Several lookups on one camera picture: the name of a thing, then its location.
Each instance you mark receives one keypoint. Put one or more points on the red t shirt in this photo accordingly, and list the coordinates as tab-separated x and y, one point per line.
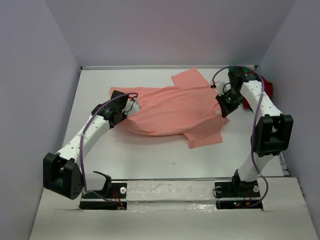
268	88

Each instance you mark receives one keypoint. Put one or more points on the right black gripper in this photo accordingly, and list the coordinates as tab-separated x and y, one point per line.
226	109

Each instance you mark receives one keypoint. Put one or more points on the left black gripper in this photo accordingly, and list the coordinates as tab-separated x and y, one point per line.
123	115

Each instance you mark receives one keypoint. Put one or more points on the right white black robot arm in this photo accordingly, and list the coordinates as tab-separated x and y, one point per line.
271	130

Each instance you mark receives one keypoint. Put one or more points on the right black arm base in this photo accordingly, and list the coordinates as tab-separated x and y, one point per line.
230	198

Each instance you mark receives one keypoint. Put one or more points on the white foam front panel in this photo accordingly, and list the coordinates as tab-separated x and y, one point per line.
284	216

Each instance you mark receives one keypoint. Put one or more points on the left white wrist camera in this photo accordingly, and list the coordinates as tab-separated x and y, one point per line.
132	107

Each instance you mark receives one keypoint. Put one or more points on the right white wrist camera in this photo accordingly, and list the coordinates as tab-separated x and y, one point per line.
218	86

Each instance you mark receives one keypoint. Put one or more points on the aluminium back table rail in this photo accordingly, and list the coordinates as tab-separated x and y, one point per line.
149	67

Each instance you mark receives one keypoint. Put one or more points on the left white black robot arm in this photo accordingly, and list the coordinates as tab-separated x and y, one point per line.
64	171

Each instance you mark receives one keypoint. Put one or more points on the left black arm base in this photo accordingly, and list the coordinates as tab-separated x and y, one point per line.
115	200

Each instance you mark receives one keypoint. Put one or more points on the green t shirt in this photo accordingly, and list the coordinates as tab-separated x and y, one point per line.
238	71

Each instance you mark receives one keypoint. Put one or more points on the pink t shirt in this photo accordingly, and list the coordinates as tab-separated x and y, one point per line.
188	108

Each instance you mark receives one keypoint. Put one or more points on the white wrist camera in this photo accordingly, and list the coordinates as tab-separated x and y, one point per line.
132	107
218	86

